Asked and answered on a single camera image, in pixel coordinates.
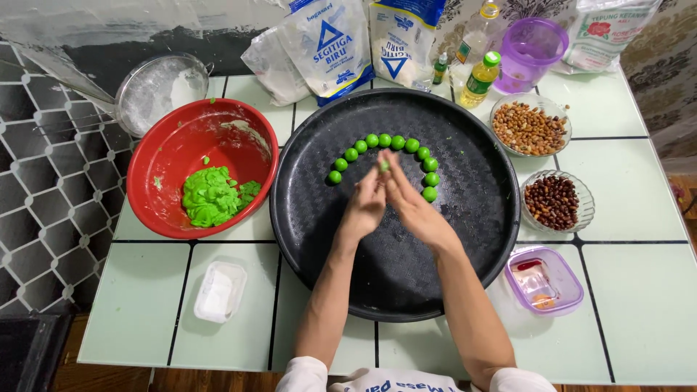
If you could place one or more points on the clear bottle yellow cap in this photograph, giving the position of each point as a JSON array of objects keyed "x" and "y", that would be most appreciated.
[{"x": 475, "y": 38}]

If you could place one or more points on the glass bowl with pale peanuts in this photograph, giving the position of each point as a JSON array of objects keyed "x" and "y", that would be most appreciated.
[{"x": 528, "y": 128}]

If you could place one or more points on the glass bowl with dark peanuts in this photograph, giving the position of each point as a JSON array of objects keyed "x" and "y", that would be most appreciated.
[{"x": 552, "y": 201}]

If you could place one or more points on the person's left fingers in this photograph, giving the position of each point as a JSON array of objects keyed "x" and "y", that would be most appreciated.
[{"x": 371, "y": 185}]

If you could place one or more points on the purple plastic cup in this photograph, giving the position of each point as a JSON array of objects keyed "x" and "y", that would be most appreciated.
[{"x": 528, "y": 54}]

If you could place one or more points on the person's right fingers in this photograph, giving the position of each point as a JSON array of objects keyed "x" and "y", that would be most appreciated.
[{"x": 395, "y": 177}]

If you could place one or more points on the person's white shirt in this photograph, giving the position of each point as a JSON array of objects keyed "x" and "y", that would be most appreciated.
[{"x": 392, "y": 381}]

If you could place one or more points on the green dough lump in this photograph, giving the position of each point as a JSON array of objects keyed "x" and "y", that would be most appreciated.
[{"x": 209, "y": 196}]

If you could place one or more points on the black furniture piece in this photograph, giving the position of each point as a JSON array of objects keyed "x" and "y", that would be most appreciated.
[{"x": 30, "y": 354}]

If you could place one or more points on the person's left hand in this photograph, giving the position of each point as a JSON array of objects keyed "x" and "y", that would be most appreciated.
[{"x": 364, "y": 209}]

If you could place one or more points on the metal flour sieve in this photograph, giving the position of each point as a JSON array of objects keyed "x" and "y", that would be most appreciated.
[{"x": 158, "y": 90}]

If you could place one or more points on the white flour bag blue triangle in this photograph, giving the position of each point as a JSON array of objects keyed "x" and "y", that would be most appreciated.
[
  {"x": 332, "y": 49},
  {"x": 400, "y": 43}
]

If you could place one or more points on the small green dropper bottle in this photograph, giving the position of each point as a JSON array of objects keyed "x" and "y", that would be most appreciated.
[{"x": 440, "y": 71}]

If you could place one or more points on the row of green dough balls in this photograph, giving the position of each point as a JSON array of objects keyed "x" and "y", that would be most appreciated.
[{"x": 397, "y": 142}]

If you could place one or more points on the clear plastic bag of flour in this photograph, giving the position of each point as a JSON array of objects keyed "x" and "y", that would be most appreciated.
[{"x": 272, "y": 65}]

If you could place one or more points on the person's right hand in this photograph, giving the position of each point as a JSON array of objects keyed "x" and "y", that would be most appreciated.
[{"x": 414, "y": 212}]

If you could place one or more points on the black round tray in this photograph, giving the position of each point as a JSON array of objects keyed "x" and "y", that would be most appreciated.
[{"x": 468, "y": 179}]

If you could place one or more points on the white flour bag red flower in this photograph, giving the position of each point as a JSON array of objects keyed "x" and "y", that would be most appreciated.
[{"x": 604, "y": 32}]

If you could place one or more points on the purple lidded plastic container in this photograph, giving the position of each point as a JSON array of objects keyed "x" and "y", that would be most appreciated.
[{"x": 544, "y": 280}]

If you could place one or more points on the red plastic bowl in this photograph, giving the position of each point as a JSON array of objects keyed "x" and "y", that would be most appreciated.
[{"x": 179, "y": 136}]

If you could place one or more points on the single green dough ball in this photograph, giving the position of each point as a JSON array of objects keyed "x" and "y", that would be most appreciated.
[{"x": 384, "y": 166}]

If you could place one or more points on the small white rectangular container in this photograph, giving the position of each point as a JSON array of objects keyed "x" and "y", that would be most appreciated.
[{"x": 220, "y": 291}]

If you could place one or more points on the oil bottle green cap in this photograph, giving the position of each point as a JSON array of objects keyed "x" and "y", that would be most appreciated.
[{"x": 478, "y": 84}]

